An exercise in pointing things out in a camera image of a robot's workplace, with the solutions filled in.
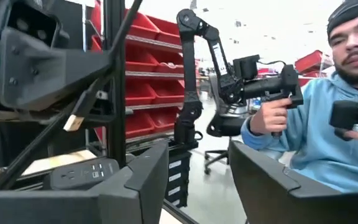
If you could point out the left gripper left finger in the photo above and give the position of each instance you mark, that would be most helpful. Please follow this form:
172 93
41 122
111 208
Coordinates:
73 208

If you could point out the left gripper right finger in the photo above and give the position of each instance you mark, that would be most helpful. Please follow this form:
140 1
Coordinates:
306 211

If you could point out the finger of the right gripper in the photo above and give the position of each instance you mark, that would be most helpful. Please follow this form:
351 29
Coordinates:
36 77

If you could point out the small black power strip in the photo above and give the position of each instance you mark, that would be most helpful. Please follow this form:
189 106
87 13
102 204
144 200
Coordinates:
82 174

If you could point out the person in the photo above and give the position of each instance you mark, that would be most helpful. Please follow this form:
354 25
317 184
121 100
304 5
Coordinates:
322 149

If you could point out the black labelled electronics box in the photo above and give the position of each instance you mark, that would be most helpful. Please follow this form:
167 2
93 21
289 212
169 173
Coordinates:
185 180

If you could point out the black office chair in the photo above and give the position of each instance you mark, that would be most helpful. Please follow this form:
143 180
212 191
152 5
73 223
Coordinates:
225 124

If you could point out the red bin shelf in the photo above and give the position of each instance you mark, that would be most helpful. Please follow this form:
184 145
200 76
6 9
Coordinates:
154 90

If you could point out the red storage bin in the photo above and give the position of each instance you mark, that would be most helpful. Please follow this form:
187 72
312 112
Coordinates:
311 62

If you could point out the black knit cap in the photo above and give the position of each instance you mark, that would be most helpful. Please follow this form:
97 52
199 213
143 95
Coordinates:
353 9

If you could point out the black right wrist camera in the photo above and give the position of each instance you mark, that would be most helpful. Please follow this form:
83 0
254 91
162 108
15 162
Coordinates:
33 21

